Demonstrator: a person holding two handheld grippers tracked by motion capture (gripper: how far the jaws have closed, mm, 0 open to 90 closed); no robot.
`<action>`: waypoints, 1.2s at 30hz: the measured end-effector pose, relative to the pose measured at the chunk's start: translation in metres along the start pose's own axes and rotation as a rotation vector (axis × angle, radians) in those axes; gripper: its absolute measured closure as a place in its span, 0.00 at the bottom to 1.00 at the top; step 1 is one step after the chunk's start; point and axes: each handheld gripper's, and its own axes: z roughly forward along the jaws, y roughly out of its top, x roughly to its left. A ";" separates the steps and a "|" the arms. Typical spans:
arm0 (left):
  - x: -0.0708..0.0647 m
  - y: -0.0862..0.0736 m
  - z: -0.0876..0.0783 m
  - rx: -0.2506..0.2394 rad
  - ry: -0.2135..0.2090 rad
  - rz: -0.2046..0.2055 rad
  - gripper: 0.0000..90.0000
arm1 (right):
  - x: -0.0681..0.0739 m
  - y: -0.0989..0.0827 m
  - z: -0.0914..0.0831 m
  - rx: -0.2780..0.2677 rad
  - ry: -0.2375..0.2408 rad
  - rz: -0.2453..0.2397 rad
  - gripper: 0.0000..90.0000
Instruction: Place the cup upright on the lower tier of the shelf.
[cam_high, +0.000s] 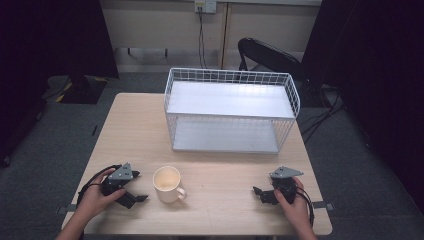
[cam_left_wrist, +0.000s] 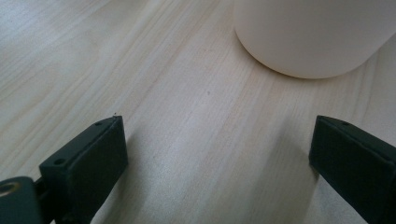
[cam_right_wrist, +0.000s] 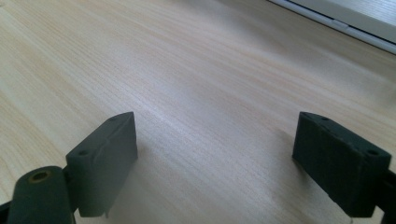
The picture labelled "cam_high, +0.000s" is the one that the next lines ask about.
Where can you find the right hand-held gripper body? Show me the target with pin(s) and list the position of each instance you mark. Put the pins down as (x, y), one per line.
(285, 185)

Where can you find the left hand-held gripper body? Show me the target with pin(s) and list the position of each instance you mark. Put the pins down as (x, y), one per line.
(120, 176)

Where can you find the cream ceramic cup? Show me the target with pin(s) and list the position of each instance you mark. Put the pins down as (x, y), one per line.
(166, 185)

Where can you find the person's right hand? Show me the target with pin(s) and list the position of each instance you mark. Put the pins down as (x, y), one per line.
(295, 210)

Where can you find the person's left hand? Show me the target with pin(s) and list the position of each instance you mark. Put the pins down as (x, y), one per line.
(96, 198)

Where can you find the small black pen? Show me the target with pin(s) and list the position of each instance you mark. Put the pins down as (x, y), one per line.
(94, 130)

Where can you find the black chair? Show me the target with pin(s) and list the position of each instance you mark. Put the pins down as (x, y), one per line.
(270, 56)

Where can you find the dark curtain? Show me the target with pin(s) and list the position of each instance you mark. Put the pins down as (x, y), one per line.
(376, 83)

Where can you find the grey table bracket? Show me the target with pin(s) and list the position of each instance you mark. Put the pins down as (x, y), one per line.
(323, 205)
(66, 209)

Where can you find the white wall socket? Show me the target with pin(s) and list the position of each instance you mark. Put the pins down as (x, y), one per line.
(205, 6)

